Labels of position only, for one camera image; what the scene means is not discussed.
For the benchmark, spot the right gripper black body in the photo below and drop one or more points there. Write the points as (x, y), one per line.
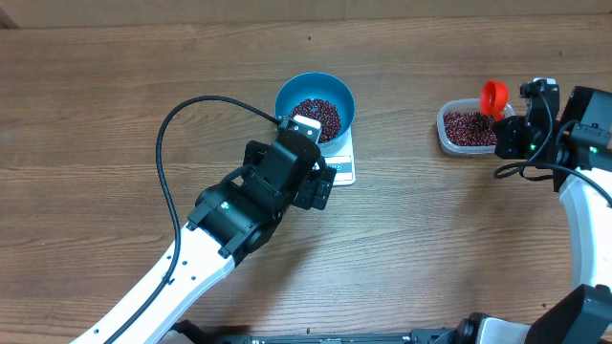
(507, 137)

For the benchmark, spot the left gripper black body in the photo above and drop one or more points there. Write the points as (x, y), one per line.
(316, 193)

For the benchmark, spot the orange measuring scoop blue handle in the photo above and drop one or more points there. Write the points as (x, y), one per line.
(494, 97)

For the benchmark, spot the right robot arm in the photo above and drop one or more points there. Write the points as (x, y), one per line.
(572, 147)

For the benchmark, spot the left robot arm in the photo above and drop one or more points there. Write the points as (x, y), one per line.
(229, 221)

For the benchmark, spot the white digital kitchen scale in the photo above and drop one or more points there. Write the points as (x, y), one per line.
(339, 153)

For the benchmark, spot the red beans in bowl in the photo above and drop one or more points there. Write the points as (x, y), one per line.
(323, 111)

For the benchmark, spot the teal plastic bowl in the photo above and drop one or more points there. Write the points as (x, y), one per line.
(319, 85)

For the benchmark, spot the clear plastic bean container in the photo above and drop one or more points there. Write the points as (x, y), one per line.
(460, 105)

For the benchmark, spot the red beans in container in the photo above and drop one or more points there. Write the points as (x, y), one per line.
(469, 129)

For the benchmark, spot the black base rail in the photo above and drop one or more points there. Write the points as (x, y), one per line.
(417, 336)

